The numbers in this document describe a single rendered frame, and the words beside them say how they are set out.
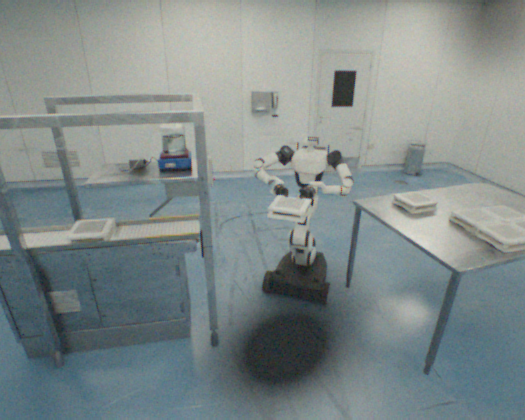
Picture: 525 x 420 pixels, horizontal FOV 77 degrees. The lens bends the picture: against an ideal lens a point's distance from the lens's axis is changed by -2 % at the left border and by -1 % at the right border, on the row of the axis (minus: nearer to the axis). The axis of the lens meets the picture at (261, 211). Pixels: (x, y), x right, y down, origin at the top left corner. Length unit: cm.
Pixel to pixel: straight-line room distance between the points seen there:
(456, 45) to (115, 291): 659
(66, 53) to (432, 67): 601
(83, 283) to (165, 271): 54
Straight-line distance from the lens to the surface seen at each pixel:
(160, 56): 584
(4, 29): 644
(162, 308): 261
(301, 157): 275
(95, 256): 236
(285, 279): 303
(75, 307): 269
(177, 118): 191
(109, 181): 206
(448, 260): 230
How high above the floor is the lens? 198
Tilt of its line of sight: 25 degrees down
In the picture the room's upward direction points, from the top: straight up
